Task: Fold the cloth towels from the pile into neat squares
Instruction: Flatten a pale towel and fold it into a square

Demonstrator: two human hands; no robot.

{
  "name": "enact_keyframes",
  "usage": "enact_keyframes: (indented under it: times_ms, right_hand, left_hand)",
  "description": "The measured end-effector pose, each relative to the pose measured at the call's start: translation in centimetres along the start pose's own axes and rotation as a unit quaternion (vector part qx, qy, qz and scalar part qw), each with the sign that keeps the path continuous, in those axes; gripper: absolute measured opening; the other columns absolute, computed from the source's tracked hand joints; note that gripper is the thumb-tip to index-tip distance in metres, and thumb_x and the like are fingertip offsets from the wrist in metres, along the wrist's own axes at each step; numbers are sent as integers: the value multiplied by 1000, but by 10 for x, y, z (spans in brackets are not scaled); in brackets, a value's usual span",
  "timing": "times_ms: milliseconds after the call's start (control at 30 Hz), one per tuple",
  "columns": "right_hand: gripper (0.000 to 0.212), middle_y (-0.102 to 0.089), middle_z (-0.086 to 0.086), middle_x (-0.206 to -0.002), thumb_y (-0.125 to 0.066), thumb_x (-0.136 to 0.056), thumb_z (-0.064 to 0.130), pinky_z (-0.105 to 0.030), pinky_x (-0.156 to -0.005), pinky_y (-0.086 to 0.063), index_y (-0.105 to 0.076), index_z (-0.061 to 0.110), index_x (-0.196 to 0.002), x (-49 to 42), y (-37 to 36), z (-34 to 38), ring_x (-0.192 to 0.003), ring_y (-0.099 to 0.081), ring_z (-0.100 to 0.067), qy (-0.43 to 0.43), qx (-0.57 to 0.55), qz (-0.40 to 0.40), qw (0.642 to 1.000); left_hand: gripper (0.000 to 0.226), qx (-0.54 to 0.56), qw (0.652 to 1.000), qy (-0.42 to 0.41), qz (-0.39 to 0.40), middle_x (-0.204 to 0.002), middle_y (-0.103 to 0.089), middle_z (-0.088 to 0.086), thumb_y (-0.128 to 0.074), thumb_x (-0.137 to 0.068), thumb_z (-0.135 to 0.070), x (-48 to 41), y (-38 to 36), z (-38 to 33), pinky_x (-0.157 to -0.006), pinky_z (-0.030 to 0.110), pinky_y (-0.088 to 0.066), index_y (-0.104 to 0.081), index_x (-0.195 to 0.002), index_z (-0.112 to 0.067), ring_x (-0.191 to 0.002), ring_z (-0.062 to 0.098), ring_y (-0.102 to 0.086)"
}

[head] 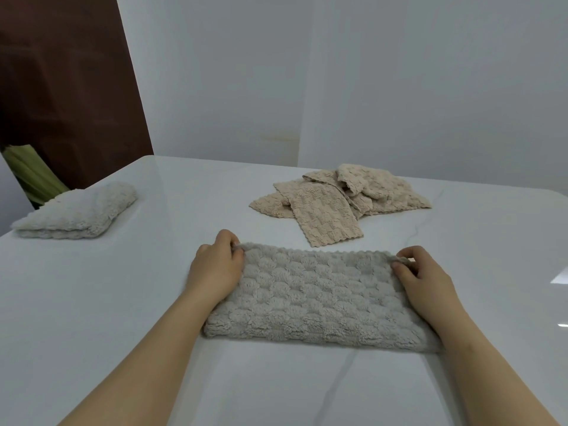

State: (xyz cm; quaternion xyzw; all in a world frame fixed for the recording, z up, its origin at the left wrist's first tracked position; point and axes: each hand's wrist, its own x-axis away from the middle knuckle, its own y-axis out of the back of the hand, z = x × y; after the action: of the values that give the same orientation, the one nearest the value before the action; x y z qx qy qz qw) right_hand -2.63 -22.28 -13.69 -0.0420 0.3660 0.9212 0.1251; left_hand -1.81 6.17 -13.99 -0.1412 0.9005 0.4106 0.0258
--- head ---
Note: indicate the grey fluffy towel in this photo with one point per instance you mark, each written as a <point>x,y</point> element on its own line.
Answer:
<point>75,212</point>
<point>315,301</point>

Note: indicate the white cabinet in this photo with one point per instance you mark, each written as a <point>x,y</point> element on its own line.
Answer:
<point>11,204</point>

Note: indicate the person's left forearm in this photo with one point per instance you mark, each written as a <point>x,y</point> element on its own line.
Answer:
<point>151,368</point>

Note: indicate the green folded umbrella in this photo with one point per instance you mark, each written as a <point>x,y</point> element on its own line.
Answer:
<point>33,177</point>

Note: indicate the dark brown wooden door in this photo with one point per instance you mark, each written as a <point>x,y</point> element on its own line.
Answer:
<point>62,84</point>

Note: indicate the person's right hand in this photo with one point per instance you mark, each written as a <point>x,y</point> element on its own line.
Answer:
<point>430,288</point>

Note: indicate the white marble table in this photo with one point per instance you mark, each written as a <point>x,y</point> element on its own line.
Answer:
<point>133,306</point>

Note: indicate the person's right forearm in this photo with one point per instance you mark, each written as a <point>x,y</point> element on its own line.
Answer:
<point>492,377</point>

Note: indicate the person's left hand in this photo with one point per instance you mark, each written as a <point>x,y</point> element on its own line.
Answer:
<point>215,270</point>

